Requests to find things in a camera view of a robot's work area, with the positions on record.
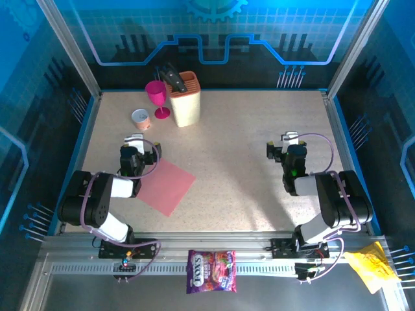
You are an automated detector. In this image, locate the small black circuit board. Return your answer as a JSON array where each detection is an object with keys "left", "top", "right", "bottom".
[
  {"left": 112, "top": 261, "right": 137, "bottom": 272},
  {"left": 294, "top": 262, "right": 325, "bottom": 282}
]

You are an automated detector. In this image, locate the pink cloth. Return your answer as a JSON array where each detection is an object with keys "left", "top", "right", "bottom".
[{"left": 136, "top": 158, "right": 196, "bottom": 217}]

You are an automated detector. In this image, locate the magenta plastic goblet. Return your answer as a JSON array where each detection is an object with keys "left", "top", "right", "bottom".
[{"left": 145, "top": 80, "right": 171, "bottom": 121}]

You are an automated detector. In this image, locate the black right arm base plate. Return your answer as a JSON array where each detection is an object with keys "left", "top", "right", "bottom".
[{"left": 270, "top": 238, "right": 331, "bottom": 260}]

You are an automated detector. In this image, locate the aluminium side rail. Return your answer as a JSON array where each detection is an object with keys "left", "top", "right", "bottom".
[
  {"left": 53, "top": 91, "right": 104, "bottom": 236},
  {"left": 320, "top": 90, "right": 374, "bottom": 236}
]

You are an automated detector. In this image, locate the aluminium frame post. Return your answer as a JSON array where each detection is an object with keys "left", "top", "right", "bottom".
[
  {"left": 326, "top": 0, "right": 396, "bottom": 100},
  {"left": 35, "top": 0, "right": 103, "bottom": 98}
]

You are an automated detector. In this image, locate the purple candy bag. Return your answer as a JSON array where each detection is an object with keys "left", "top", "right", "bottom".
[{"left": 185, "top": 249, "right": 238, "bottom": 295}]

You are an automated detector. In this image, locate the small can with white lid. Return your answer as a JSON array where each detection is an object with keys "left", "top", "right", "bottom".
[{"left": 131, "top": 108, "right": 152, "bottom": 131}]

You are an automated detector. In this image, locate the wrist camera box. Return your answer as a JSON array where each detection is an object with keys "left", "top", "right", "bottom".
[
  {"left": 281, "top": 131, "right": 300, "bottom": 153},
  {"left": 124, "top": 133, "right": 146, "bottom": 156}
]

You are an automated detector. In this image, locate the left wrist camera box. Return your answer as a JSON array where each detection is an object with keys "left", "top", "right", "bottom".
[{"left": 124, "top": 133, "right": 146, "bottom": 156}]

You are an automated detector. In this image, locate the black knife handle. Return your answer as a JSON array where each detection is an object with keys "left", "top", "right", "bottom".
[
  {"left": 163, "top": 71, "right": 189, "bottom": 94},
  {"left": 158, "top": 63, "right": 178, "bottom": 77}
]

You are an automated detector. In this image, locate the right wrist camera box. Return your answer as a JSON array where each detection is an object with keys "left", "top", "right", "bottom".
[{"left": 281, "top": 131, "right": 300, "bottom": 153}]

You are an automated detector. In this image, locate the aluminium front rail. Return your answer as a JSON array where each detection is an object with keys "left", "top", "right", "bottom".
[{"left": 38, "top": 230, "right": 392, "bottom": 265}]

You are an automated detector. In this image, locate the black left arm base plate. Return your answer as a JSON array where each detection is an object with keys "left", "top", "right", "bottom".
[{"left": 98, "top": 238, "right": 159, "bottom": 260}]

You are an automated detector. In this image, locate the slotted grey metal strip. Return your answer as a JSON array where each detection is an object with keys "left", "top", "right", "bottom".
[{"left": 50, "top": 262, "right": 299, "bottom": 276}]

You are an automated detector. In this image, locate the beige knife block orange top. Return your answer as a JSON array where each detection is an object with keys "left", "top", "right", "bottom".
[{"left": 165, "top": 71, "right": 202, "bottom": 128}]

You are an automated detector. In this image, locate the yellow plastic bag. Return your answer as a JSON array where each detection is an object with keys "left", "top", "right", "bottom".
[{"left": 343, "top": 241, "right": 403, "bottom": 295}]

